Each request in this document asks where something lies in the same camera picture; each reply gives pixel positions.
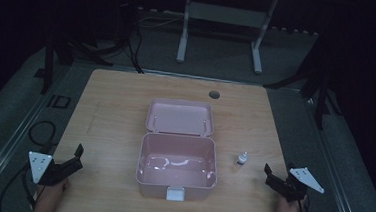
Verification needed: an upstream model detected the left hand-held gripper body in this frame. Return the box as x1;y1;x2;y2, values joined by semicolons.
26;150;77;189

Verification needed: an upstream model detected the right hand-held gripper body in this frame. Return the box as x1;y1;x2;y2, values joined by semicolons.
274;164;327;206

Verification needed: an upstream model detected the person's left hand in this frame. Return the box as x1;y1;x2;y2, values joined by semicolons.
37;175;72;209

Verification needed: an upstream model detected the small white dropper bottle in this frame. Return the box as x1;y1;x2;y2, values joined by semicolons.
236;151;249;166

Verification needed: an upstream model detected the pink plastic box with lid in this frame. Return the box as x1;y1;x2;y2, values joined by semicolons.
133;96;223;205

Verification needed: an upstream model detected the black tripod stand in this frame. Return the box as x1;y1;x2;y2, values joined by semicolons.
260;30;349;133
32;24;117;101

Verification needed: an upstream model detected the dark computer tower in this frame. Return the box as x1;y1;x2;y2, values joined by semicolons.
111;0;139;48

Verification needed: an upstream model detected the black looped floor cable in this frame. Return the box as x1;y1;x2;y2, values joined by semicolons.
27;119;61;149

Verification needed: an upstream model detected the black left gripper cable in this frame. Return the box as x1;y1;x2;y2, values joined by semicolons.
0;159;41;212

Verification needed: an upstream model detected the black floor bracket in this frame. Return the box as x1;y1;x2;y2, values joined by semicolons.
46;93;72;110

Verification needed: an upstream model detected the black floor cables bundle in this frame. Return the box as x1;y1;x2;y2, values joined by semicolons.
123;11;186;77

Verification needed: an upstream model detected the white metal stand frame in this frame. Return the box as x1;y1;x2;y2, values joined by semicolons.
175;0;280;76

